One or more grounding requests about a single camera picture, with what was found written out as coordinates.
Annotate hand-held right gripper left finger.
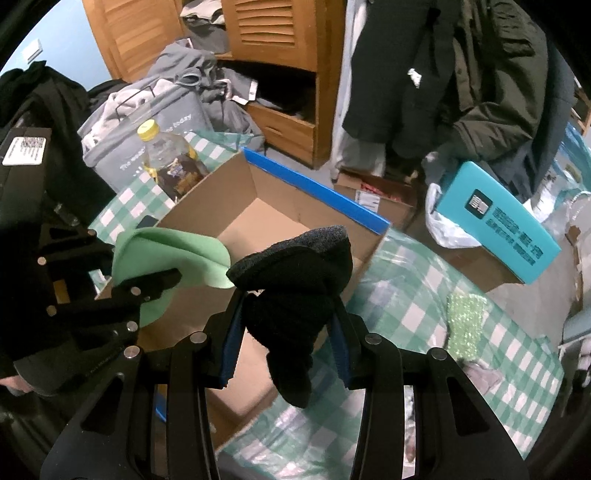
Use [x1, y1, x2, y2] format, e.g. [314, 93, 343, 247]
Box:
[39, 288, 245, 480]

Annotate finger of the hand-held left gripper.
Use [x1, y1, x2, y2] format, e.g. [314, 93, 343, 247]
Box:
[37, 226, 115, 271]
[46, 268, 183, 354]

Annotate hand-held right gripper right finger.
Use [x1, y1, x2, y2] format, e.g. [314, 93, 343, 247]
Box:
[325, 300, 532, 480]

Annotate green cloth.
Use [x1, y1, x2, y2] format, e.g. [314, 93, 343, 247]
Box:
[112, 228, 232, 326]

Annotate black knit sock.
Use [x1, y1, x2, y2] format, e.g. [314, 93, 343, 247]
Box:
[226, 225, 354, 409]

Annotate cardboard box with blue rim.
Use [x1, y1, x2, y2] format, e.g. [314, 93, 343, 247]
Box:
[95, 148, 391, 451]

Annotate person's left forearm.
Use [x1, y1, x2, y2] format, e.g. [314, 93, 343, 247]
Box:
[0, 339, 132, 398]

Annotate person's left hand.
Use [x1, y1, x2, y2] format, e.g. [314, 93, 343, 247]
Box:
[0, 375, 34, 397]

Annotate black jacket on chair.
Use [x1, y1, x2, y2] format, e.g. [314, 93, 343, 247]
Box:
[0, 60, 122, 223]

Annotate green checkered tablecloth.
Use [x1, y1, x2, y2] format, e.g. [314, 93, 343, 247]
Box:
[88, 130, 567, 480]

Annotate oil bottle with yellow cap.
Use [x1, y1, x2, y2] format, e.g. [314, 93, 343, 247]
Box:
[137, 120, 211, 202]

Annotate green scrubbing sponge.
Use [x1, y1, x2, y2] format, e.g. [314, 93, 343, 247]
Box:
[446, 292, 488, 361]

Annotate crumpled grey cloth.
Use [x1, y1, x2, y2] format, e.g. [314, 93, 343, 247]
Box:
[461, 359, 503, 394]

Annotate white plastic bag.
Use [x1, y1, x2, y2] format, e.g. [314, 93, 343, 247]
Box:
[424, 182, 482, 248]

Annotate small cardboard box red contents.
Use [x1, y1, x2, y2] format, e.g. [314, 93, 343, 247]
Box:
[334, 168, 417, 228]

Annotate brown cardboard box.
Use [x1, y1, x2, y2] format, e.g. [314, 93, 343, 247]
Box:
[441, 237, 525, 292]

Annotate grey tote bag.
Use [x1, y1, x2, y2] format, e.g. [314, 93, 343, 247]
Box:
[78, 78, 214, 191]

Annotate white hanging garment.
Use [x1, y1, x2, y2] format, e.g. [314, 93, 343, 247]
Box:
[329, 0, 385, 182]

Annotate grey hoodie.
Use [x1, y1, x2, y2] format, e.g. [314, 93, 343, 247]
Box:
[147, 39, 267, 149]

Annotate teal box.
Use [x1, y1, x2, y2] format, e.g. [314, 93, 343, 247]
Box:
[436, 160, 562, 285]

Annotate clear plastic bags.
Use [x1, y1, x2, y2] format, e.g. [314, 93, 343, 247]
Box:
[526, 120, 591, 259]

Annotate black hanging jacket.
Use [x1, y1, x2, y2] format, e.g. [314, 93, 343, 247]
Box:
[342, 0, 459, 158]

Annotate wooden louvered cabinet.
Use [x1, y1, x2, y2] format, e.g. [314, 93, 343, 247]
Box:
[82, 0, 348, 169]

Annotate olive hanging jacket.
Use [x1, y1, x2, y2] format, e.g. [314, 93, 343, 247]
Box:
[433, 0, 551, 186]

